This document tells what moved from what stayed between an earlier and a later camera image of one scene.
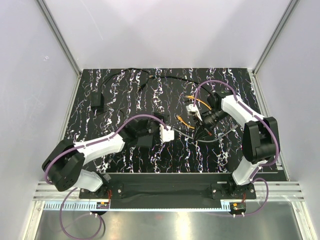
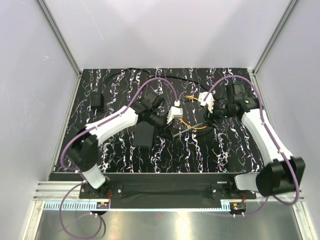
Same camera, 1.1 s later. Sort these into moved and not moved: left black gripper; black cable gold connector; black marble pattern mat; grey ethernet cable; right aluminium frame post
Moved: grey ethernet cable; left black gripper
Not moved: right aluminium frame post; black cable gold connector; black marble pattern mat
